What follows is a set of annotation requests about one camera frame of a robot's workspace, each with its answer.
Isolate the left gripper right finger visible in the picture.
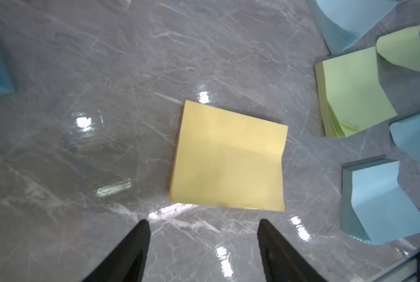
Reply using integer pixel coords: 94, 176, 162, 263
257, 219, 325, 282

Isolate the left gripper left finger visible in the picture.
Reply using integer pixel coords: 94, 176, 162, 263
84, 219, 151, 282

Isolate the large yellow memo pad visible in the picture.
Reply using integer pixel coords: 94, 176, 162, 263
169, 101, 288, 212

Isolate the large green memo pad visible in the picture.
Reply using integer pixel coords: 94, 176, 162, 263
314, 47, 397, 139

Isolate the blue curved memo pad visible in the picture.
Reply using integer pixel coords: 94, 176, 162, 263
308, 0, 399, 55

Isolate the torn green page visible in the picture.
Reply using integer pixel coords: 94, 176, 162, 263
376, 25, 420, 72

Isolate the aluminium front rail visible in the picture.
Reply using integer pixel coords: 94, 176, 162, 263
370, 250, 420, 282

